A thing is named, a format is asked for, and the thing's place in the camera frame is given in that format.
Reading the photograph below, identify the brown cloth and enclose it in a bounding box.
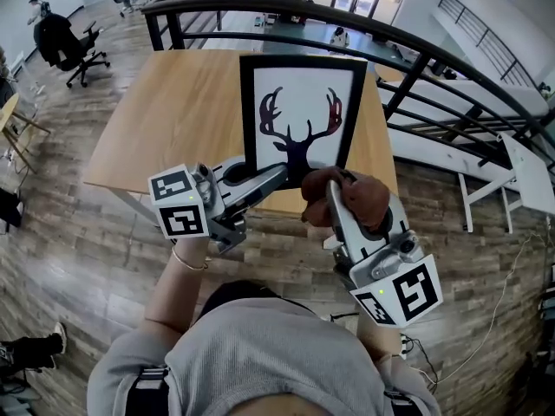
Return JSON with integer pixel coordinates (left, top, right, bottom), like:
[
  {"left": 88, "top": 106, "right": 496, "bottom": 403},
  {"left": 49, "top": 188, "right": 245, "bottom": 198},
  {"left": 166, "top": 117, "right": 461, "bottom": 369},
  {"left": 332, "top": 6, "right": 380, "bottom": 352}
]
[{"left": 300, "top": 166, "right": 391, "bottom": 234}]

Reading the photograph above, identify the black trouser leg with sneaker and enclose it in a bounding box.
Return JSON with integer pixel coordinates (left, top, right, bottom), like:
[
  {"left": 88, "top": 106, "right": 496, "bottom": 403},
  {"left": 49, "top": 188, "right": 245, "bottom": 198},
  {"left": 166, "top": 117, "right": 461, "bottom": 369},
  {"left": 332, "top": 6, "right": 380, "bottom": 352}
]
[{"left": 0, "top": 321, "right": 69, "bottom": 370}]

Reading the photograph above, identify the white folding table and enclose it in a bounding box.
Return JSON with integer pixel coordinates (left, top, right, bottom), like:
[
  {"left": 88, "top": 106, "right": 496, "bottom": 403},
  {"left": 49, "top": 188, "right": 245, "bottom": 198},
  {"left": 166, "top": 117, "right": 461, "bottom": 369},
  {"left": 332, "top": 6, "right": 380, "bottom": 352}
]
[{"left": 456, "top": 131, "right": 555, "bottom": 235}]

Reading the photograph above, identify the person's left forearm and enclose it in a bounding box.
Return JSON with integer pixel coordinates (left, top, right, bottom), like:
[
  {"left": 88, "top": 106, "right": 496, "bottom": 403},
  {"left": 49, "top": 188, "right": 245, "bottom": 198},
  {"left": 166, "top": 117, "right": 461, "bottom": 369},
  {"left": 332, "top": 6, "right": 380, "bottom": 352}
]
[{"left": 141, "top": 235, "right": 210, "bottom": 335}]

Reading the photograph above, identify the person's grey ribbed shirt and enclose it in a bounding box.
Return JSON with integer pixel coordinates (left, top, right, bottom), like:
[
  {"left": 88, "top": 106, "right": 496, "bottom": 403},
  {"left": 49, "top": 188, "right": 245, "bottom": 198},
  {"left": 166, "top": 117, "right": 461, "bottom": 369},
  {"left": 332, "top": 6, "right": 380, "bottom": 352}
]
[{"left": 86, "top": 296, "right": 440, "bottom": 416}]

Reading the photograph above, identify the black harness strap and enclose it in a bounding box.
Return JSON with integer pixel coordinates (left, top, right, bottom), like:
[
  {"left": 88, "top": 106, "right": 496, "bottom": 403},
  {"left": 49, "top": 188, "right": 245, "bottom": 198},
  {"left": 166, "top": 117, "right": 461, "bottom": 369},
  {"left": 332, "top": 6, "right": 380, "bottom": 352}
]
[
  {"left": 128, "top": 365, "right": 171, "bottom": 416},
  {"left": 382, "top": 389, "right": 424, "bottom": 416}
]

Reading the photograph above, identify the thin gold bracelet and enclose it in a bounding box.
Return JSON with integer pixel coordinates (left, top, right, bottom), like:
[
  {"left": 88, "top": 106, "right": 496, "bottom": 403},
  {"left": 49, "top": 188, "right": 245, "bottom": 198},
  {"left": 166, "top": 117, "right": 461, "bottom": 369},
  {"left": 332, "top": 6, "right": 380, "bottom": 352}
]
[{"left": 170, "top": 245, "right": 210, "bottom": 272}]

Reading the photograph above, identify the black floor cable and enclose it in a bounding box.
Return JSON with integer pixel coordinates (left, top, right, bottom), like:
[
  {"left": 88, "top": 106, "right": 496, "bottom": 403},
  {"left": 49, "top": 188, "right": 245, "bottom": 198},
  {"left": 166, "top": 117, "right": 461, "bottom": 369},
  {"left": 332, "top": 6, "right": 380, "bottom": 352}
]
[{"left": 402, "top": 338, "right": 440, "bottom": 396}]

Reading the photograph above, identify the person's right forearm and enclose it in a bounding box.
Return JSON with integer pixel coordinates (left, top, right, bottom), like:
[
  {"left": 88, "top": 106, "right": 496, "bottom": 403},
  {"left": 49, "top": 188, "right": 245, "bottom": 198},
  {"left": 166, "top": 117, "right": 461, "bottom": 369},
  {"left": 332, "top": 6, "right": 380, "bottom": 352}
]
[{"left": 355, "top": 313, "right": 402, "bottom": 360}]

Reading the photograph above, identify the black picture frame antler print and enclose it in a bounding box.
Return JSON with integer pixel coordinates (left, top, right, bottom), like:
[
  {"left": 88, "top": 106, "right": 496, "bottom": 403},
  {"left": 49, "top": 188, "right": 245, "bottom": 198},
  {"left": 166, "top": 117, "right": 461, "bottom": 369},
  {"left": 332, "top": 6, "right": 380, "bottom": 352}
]
[{"left": 238, "top": 54, "right": 369, "bottom": 178}]

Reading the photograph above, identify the white floor cable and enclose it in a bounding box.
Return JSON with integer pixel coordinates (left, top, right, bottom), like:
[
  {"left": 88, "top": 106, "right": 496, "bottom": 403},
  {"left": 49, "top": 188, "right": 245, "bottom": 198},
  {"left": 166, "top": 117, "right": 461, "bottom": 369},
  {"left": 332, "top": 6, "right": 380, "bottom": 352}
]
[{"left": 409, "top": 231, "right": 550, "bottom": 385}]

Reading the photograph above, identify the black balcony railing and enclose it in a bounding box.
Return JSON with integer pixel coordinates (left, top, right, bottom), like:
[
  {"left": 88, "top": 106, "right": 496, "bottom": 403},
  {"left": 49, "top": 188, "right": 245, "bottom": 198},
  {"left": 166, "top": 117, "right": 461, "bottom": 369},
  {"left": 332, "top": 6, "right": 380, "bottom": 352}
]
[{"left": 436, "top": 0, "right": 552, "bottom": 91}]

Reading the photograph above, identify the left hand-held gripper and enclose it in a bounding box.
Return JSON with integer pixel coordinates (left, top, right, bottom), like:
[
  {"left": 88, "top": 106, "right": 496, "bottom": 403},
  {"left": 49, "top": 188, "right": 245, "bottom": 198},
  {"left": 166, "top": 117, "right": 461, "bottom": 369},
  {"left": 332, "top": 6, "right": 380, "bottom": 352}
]
[{"left": 147, "top": 155, "right": 290, "bottom": 255}]

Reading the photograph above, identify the black office chair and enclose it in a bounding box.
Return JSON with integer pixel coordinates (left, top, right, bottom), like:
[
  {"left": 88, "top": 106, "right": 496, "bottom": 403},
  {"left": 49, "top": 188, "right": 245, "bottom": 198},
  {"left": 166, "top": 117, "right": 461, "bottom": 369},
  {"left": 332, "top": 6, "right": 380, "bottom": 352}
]
[{"left": 33, "top": 12, "right": 112, "bottom": 89}]

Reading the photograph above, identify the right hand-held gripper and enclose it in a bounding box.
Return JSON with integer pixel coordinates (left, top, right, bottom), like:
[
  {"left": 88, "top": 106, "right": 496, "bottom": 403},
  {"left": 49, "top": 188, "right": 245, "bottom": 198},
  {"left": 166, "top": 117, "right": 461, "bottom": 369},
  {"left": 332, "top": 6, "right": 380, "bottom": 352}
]
[{"left": 323, "top": 179, "right": 444, "bottom": 329}]

